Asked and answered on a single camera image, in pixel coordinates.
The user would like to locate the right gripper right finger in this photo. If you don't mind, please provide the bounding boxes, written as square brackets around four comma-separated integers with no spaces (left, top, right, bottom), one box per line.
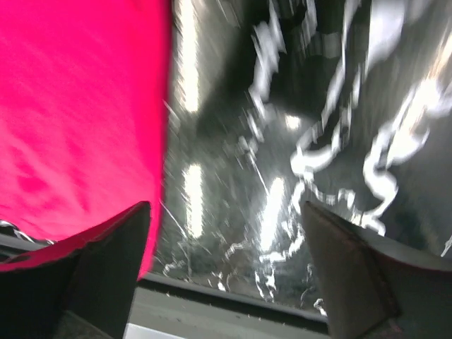
[302,202,451,338]

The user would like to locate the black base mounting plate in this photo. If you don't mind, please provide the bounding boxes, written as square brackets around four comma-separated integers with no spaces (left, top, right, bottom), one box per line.
[1,237,327,338]

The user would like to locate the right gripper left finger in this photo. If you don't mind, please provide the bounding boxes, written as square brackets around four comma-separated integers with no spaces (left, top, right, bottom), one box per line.
[1,201,150,338]

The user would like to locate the crimson t shirt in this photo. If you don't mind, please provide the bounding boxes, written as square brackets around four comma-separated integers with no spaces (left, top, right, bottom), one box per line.
[1,1,171,273]

